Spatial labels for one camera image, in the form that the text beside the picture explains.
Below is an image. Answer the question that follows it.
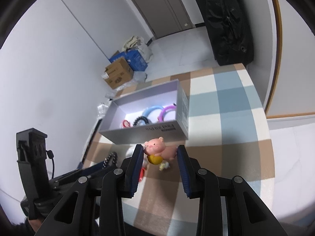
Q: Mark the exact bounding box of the pink pig toy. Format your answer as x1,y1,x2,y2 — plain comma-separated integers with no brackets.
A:
144,137,178,165

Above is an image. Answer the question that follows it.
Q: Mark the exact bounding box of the purple plastic ring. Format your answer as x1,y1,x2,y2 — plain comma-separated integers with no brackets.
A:
157,103,177,122

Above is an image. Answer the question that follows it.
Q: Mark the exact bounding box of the checkered table mat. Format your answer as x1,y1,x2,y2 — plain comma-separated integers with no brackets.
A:
81,63,276,236

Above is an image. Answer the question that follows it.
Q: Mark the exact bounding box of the blue cardboard box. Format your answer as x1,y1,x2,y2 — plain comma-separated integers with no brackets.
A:
109,50,148,71

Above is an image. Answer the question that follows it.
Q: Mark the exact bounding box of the small yellow green trinket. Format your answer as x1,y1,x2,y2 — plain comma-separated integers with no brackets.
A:
158,161,170,171

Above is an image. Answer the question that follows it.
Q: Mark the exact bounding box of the white plastic packaging bag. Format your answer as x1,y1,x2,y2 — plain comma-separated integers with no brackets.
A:
97,97,113,121

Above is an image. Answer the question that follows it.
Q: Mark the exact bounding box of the red round ornament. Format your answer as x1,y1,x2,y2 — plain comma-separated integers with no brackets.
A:
139,167,146,182

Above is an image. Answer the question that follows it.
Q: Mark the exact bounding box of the black large bag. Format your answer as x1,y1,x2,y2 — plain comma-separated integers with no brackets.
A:
199,0,254,66

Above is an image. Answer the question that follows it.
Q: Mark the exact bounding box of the white round lid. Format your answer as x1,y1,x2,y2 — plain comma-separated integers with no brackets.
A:
125,145,136,160

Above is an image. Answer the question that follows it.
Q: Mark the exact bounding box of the beige cloth bag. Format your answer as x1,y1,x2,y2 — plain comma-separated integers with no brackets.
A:
121,36,153,63

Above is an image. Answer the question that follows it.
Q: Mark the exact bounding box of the grey door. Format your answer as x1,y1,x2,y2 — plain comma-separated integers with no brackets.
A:
132,0,193,39

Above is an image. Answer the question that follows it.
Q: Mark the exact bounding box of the brown cardboard box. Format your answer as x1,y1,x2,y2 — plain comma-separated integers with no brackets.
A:
101,58,134,89

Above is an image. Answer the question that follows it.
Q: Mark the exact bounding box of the black bead bracelet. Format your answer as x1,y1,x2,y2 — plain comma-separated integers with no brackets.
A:
102,152,119,168

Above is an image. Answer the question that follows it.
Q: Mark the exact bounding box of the grey cardboard box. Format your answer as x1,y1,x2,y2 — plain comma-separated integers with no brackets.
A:
99,80,189,144

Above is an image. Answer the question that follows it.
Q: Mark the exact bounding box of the blue plastic ring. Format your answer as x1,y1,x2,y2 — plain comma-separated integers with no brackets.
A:
142,104,165,123

